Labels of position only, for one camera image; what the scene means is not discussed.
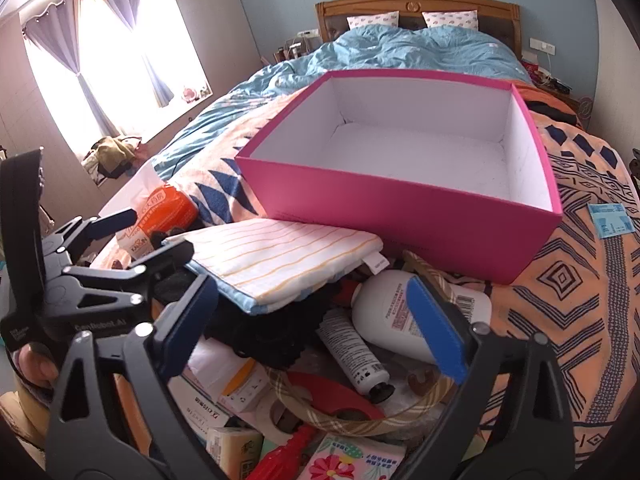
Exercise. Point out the cluttered wooden nightstand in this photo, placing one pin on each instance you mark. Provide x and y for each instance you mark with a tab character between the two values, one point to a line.
555	82

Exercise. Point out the blue floral duvet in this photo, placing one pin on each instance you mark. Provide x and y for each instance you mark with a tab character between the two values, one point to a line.
400	50

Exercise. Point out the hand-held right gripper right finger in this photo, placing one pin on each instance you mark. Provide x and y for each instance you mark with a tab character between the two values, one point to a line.
435	330

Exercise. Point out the white tape roll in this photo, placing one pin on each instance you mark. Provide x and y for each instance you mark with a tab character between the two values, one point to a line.
265	417

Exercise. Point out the cream tissue pack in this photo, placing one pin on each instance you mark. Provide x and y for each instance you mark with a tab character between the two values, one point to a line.
232	447

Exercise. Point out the white plastic bag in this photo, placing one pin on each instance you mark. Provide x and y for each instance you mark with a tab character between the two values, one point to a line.
125	200

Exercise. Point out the pile of clothes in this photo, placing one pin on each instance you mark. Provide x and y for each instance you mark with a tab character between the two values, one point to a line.
112	152

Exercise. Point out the yellow striped fabric pouch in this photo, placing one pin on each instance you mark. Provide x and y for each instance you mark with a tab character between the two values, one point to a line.
280	255

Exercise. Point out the purple curtain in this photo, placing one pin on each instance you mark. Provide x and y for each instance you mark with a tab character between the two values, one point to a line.
125	10
55	45

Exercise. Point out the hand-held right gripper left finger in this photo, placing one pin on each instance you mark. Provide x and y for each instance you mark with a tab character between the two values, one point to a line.
185	322

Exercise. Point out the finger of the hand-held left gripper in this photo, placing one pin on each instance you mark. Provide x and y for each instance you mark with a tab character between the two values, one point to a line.
165	255
120	218

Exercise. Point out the person's left hand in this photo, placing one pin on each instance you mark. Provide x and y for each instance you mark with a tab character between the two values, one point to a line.
32	366

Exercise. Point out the bright window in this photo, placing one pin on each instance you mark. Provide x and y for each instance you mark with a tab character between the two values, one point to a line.
125	85

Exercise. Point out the orange cloth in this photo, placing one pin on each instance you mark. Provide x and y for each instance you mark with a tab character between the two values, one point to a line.
530	91

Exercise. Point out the white patterned pillow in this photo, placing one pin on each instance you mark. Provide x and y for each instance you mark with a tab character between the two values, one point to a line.
450	19
372	20

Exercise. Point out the brown hair clip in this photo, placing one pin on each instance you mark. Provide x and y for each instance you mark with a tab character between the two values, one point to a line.
425	382

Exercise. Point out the plaid headband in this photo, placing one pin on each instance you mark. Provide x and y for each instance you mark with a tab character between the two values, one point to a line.
350	430

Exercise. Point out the orange tissue pack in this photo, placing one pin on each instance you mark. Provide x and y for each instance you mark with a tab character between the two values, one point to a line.
160	210

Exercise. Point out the brown plush toy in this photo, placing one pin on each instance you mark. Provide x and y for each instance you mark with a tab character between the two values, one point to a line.
635	165

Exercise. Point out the white wall outlet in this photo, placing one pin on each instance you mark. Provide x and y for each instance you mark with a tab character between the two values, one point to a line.
542	46

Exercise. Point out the white tube black cap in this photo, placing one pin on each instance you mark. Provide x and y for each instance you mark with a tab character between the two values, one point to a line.
345	345

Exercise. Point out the cluttered bedside table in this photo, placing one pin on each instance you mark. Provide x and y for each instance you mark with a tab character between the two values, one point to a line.
295	50

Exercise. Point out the pink cardboard box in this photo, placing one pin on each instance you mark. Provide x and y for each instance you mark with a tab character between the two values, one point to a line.
400	210

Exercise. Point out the wooden headboard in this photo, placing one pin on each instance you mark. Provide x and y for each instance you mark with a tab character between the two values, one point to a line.
415	5

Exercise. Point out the white lotion bottle red cap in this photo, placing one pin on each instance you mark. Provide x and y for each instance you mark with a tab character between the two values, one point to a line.
380	310

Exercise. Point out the floral print packet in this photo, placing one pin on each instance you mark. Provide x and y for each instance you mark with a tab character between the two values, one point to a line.
350	460

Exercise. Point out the orange patterned blanket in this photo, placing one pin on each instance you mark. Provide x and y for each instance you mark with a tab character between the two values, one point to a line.
575	285

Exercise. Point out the white box red print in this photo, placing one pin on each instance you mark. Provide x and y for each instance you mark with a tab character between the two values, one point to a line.
200	412

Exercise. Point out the red plastic toy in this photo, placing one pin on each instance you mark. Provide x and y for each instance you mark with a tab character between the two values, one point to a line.
325	387

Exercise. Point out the black clothing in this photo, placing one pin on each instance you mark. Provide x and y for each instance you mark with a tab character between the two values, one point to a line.
550	110

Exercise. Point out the white and orange box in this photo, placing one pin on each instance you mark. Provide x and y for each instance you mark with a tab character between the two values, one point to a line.
235	385

